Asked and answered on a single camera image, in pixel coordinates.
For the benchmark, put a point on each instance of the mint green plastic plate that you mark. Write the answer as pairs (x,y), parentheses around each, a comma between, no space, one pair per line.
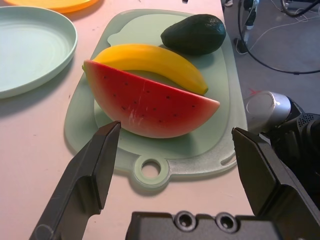
(32,50)

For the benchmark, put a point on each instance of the green cutting board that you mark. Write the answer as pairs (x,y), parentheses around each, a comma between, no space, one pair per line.
(220,140)

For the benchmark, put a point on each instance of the yellow plastic plate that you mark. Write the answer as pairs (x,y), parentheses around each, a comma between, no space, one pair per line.
(62,6)

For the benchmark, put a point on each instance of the toy watermelon slice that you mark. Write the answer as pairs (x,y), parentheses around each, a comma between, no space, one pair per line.
(150,107)

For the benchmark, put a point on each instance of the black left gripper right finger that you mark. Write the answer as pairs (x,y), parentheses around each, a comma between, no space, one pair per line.
(270,175)

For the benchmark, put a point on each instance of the yellow toy banana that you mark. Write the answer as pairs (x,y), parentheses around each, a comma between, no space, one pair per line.
(150,60)

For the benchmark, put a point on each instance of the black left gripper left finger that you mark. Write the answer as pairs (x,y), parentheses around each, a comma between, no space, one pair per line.
(87,170)

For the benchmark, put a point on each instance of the grey robot left leg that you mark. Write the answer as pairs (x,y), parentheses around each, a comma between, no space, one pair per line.
(267,110)

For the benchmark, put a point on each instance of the dark green toy avocado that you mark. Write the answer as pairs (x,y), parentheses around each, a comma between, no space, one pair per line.
(195,35)

